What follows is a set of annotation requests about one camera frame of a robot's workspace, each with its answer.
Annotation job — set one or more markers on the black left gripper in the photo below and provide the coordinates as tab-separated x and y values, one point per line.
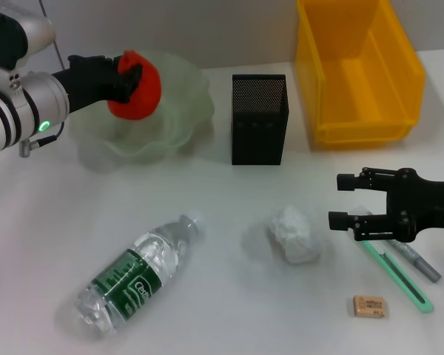
89	79

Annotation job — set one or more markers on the red-orange toy orange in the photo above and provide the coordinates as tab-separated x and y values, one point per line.
144	100

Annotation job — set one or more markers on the green utility knife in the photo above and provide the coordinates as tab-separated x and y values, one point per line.
410	288

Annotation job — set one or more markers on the black mesh pen holder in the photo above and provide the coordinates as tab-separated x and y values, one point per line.
259	122

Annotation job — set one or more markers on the beige eraser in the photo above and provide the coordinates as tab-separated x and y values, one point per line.
370	306

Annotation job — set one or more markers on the grey marker pen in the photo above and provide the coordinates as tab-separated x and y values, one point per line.
427	270

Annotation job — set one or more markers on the yellow plastic bin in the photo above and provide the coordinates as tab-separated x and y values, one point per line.
359	74

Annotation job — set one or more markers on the white paper ball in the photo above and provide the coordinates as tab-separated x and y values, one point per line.
294	236

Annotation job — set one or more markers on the pale green glass fruit bowl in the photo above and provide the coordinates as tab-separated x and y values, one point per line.
181	111

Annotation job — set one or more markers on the clear green-label water bottle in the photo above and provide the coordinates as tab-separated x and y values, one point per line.
140	284

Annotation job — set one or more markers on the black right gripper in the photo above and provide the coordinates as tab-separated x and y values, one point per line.
429	203

